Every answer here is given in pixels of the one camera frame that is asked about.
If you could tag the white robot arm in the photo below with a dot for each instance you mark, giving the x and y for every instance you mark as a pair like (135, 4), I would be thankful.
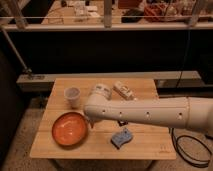
(190, 113)

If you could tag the orange ceramic bowl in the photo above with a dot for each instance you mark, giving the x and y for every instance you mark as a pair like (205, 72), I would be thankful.
(69, 129)

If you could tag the white tube bottle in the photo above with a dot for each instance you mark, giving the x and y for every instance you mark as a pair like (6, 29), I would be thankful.
(124, 91)

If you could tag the white plastic cup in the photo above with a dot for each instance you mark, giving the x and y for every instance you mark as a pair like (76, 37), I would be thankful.
(72, 95)

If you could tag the black and red box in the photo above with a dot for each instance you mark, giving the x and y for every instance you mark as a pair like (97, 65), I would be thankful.
(122, 123)

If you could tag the blue sponge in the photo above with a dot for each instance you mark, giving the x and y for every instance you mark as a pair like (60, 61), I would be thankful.
(120, 138)

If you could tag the wooden table board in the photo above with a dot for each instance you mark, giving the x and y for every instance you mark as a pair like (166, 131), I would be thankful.
(148, 143)

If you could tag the diagonal metal pole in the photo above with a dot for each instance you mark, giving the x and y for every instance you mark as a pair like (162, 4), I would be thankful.
(27, 70)

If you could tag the grey metal rail beam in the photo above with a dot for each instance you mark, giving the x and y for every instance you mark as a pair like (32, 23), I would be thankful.
(165, 79)

